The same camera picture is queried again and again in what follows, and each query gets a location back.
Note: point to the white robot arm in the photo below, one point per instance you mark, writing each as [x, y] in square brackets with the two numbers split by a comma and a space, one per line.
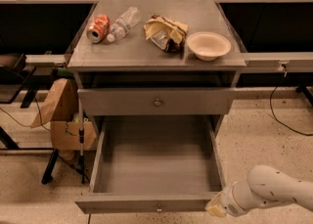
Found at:
[264, 187]

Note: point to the clear plastic water bottle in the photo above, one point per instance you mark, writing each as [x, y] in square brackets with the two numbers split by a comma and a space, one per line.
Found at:
[123, 24]

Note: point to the grey drawer cabinet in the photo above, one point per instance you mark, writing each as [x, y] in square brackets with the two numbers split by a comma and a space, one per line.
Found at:
[135, 62]

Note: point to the silver black tripod pole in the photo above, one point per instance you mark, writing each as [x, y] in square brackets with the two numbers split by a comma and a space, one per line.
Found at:
[81, 141]

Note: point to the crumpled yellow chip bag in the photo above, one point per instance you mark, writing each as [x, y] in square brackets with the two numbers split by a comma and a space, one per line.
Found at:
[167, 34]

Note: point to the white paper bowl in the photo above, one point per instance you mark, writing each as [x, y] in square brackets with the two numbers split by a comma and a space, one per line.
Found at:
[208, 46]

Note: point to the brown cardboard box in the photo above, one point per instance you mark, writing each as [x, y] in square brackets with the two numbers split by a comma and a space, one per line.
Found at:
[60, 110]

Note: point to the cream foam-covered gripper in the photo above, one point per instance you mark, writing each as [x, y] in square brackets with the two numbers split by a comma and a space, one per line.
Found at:
[229, 201]

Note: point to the black stand left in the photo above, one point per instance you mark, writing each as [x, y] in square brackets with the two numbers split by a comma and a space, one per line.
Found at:
[14, 76]

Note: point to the grey drawer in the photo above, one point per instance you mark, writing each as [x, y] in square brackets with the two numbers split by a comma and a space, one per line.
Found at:
[154, 164]
[156, 101]

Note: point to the crushed orange soda can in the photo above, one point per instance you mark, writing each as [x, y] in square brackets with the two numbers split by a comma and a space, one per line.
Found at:
[98, 28]

